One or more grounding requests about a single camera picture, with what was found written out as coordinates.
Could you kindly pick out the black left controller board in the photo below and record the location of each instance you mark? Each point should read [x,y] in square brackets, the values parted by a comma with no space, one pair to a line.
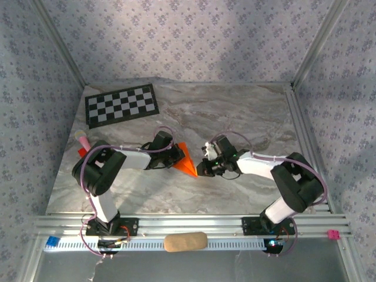
[108,243]

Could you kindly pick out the blue block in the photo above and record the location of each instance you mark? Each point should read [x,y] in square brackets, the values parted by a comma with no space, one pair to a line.
[53,241]

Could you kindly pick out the long aluminium mounting rail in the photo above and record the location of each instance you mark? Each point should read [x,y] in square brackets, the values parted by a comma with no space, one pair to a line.
[191,223]

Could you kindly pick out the red block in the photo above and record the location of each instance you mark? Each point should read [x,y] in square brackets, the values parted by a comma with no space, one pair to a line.
[82,152]

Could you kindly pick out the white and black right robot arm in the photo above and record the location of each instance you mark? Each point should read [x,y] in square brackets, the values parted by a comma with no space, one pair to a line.
[258,167]

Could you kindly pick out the pink clip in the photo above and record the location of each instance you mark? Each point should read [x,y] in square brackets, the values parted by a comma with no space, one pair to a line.
[333,234]

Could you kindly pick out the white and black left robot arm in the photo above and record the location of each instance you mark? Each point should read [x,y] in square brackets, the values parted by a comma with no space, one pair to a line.
[104,207]

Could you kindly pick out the tan cork oval pad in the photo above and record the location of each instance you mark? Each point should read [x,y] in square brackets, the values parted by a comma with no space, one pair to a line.
[185,242]

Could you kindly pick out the aluminium side rail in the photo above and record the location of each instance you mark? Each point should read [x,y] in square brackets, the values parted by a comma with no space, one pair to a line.
[299,123]

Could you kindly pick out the orange paper sheet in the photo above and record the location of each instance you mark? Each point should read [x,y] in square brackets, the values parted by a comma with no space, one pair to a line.
[186,166]

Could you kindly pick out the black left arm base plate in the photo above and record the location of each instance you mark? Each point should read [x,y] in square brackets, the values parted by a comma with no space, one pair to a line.
[129,227]

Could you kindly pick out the black and white checkerboard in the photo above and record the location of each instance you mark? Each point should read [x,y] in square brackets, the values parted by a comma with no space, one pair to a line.
[122,105]

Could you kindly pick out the black controller board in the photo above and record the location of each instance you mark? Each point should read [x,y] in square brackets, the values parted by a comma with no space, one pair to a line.
[273,245]
[108,243]

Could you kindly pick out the aluminium frame post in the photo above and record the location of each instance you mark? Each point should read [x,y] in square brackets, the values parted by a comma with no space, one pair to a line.
[318,44]
[60,44]

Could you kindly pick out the black right controller board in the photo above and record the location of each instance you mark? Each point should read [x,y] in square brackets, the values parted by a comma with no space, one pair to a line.
[273,245]

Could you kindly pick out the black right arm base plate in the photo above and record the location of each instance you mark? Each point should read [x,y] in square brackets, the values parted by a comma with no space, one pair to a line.
[252,226]

